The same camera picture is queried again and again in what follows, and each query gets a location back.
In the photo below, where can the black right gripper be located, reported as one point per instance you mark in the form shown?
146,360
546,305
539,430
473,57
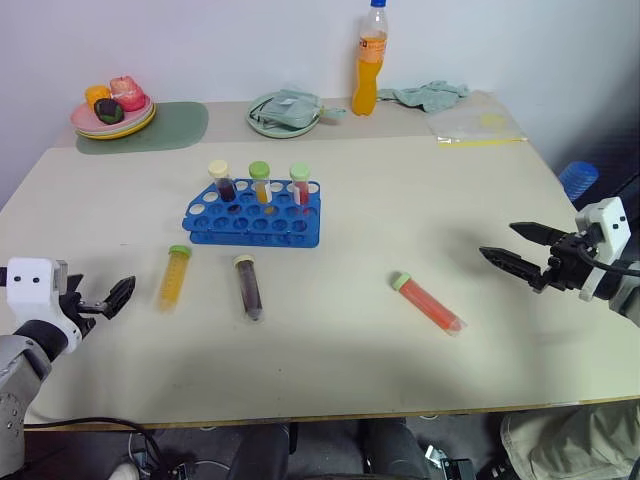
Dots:
567,270

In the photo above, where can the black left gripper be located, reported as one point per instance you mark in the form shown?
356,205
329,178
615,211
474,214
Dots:
75,305

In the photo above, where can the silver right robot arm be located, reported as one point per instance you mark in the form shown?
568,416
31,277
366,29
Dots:
625,300

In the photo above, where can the yellow liquid tube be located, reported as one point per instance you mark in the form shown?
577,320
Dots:
172,280

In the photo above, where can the red liquid tube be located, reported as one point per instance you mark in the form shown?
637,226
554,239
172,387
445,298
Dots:
301,190
430,305

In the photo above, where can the dark purple liquid tube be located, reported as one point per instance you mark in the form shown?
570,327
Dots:
250,290

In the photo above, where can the blue test tube rack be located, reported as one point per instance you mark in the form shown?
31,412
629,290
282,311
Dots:
280,232

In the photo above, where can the orange liquid tube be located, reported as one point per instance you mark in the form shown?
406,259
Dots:
260,187

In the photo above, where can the blue ribbed cylinder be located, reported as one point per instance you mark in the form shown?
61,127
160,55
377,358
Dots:
579,180

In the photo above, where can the clear plastic zip bag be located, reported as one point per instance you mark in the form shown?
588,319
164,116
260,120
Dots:
470,127

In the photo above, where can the yellow plate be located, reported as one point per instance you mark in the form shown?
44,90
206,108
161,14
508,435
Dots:
120,135

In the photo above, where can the green placemat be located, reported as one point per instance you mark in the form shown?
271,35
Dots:
170,130

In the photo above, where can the white shoe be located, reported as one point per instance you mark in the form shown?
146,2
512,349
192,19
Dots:
124,471

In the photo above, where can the crumpled green cloth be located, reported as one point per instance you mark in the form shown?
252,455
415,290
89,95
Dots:
425,96

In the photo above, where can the pink plate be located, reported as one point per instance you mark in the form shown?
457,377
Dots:
82,117

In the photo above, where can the dark brown toy food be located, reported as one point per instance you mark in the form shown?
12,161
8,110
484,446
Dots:
109,111

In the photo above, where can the khaki fabric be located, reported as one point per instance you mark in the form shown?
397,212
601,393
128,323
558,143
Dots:
575,440

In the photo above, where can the orange toy food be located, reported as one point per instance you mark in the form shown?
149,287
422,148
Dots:
96,95

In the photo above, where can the pink toy cake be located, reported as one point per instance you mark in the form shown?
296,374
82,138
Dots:
127,92

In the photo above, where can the pale green plate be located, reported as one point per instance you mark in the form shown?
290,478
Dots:
280,131

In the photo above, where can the orange soda bottle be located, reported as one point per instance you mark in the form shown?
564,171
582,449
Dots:
367,75

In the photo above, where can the dark rounded shape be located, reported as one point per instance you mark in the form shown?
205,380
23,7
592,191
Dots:
390,450

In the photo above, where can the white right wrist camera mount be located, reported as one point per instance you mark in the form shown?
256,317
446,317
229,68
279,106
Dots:
607,220

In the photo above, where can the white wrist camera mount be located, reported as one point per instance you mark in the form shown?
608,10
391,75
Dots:
30,287
607,220

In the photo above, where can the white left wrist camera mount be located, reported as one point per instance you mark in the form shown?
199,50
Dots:
30,287

